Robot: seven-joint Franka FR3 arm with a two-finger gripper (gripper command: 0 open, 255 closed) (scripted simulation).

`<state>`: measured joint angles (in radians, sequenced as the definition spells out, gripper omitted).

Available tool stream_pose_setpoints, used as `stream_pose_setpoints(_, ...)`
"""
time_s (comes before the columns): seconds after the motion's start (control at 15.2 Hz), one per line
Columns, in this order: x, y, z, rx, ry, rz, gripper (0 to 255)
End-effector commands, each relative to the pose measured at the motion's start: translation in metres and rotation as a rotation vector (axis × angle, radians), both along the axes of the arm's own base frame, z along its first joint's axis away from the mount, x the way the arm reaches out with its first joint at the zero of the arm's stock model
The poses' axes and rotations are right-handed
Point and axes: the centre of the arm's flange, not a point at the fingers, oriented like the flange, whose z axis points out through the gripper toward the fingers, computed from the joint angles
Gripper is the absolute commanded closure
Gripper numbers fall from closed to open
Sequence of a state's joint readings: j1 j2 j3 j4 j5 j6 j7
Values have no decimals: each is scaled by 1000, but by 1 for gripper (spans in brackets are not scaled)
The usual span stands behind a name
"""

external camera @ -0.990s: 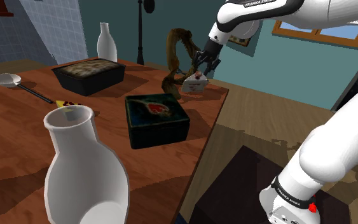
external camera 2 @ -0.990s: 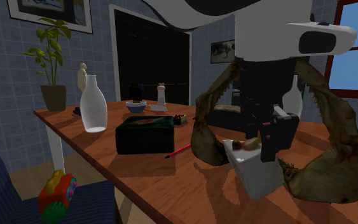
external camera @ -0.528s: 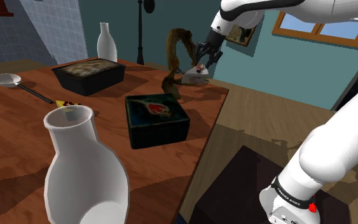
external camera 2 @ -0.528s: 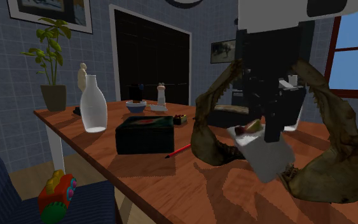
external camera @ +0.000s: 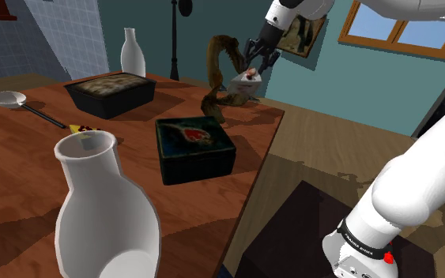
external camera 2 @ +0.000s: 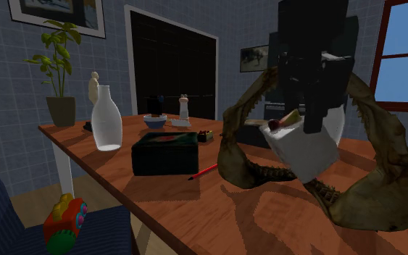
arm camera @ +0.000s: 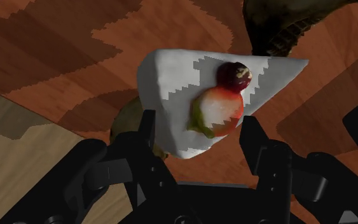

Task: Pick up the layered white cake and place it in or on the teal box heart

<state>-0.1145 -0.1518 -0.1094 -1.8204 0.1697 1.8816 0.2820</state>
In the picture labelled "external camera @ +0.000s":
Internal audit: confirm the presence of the brown wooden table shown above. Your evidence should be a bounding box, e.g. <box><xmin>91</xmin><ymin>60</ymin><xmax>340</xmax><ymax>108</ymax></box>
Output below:
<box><xmin>0</xmin><ymin>70</ymin><xmax>286</xmax><ymax>278</ymax></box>

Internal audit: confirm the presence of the black tray with brown filling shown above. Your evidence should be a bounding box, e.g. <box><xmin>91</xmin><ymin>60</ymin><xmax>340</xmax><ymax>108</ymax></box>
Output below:
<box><xmin>63</xmin><ymin>71</ymin><xmax>157</xmax><ymax>120</ymax></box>

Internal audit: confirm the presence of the brown curved sculpture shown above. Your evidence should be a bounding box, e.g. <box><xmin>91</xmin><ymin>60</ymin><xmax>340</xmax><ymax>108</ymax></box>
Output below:
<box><xmin>200</xmin><ymin>34</ymin><xmax>260</xmax><ymax>124</ymax></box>

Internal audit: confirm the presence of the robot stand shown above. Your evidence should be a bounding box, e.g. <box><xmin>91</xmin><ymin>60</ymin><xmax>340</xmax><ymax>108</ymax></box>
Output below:
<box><xmin>234</xmin><ymin>179</ymin><xmax>439</xmax><ymax>278</ymax></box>

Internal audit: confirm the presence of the black floor lamp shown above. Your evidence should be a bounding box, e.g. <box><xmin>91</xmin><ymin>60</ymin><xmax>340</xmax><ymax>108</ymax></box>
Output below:
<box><xmin>169</xmin><ymin>0</ymin><xmax>194</xmax><ymax>82</ymax></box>

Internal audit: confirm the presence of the brown framed wall picture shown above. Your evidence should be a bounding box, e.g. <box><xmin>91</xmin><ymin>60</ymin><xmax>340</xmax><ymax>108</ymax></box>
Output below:
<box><xmin>276</xmin><ymin>14</ymin><xmax>328</xmax><ymax>59</ymax></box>

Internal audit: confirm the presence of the large white vase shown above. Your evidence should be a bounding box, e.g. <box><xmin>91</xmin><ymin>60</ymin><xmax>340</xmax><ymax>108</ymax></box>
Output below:
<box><xmin>54</xmin><ymin>130</ymin><xmax>162</xmax><ymax>278</ymax></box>

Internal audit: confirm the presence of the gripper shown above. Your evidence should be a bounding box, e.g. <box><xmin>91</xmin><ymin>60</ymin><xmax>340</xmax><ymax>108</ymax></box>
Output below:
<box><xmin>243</xmin><ymin>20</ymin><xmax>290</xmax><ymax>77</ymax></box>

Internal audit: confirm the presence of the dark box with red motif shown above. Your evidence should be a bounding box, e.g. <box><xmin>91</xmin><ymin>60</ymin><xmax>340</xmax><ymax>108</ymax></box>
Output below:
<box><xmin>154</xmin><ymin>116</ymin><xmax>238</xmax><ymax>186</ymax></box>

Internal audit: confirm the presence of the wooden framed window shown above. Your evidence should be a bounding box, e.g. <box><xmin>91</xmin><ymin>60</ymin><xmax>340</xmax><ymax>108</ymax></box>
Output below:
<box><xmin>338</xmin><ymin>0</ymin><xmax>445</xmax><ymax>61</ymax></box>

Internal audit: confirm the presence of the small white vase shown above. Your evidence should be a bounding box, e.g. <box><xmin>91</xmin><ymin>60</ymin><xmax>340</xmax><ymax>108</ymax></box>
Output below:
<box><xmin>120</xmin><ymin>27</ymin><xmax>146</xmax><ymax>78</ymax></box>

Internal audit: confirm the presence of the small white angular object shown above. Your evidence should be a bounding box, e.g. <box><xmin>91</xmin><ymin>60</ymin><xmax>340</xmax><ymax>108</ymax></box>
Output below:
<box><xmin>226</xmin><ymin>67</ymin><xmax>264</xmax><ymax>102</ymax></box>

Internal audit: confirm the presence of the yellow slice with red dots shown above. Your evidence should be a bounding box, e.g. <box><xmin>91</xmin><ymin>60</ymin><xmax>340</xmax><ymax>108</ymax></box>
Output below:
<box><xmin>69</xmin><ymin>122</ymin><xmax>104</xmax><ymax>134</ymax></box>

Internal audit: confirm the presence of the white ladle with black handle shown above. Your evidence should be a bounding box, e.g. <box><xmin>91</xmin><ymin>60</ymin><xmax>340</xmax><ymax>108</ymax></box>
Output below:
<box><xmin>0</xmin><ymin>90</ymin><xmax>67</xmax><ymax>130</ymax></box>

